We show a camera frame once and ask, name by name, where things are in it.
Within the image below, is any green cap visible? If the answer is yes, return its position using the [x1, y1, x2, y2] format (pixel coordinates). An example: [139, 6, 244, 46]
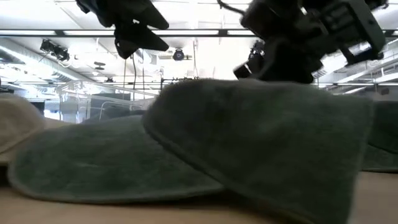
[7, 78, 375, 224]

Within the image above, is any black ceiling spotlight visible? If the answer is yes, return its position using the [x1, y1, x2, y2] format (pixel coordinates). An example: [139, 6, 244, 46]
[39, 39, 71, 62]

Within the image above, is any round overhead camera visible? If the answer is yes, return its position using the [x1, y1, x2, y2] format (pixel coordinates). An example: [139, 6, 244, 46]
[172, 48, 186, 62]

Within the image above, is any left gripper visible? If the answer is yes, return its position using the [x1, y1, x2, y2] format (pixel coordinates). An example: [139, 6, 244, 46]
[74, 0, 170, 60]

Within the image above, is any black overhead frame bar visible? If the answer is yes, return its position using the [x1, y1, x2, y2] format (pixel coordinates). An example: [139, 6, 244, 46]
[0, 28, 398, 39]

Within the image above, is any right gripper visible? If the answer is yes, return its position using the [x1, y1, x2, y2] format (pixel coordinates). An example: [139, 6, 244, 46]
[233, 0, 341, 85]

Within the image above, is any beige cap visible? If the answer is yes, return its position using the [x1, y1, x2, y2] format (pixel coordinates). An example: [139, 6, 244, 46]
[0, 93, 68, 166]

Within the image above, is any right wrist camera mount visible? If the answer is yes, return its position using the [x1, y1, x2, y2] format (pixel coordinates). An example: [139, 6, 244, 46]
[303, 0, 389, 67]

